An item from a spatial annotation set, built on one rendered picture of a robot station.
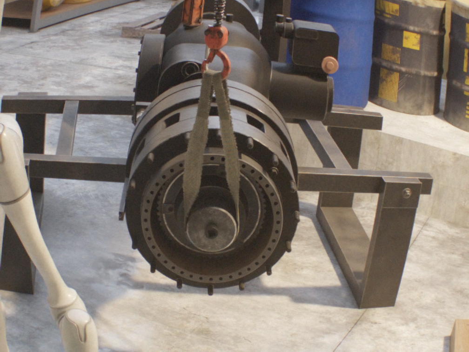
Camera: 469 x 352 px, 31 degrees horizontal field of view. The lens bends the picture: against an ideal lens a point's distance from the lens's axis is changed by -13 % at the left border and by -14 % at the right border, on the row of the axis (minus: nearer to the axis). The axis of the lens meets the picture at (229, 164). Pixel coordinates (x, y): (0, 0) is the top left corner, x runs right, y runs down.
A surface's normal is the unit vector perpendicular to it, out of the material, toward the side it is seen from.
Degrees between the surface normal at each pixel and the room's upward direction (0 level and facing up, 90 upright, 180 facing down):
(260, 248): 59
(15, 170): 77
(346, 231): 0
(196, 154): 92
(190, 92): 18
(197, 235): 90
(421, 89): 90
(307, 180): 90
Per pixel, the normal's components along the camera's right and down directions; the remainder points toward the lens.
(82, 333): 0.34, 0.16
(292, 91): 0.04, 0.11
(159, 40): 0.10, -0.78
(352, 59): 0.44, 0.34
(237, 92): 0.30, -0.90
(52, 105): 0.12, 0.34
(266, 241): -0.90, -0.40
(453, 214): -0.42, 0.26
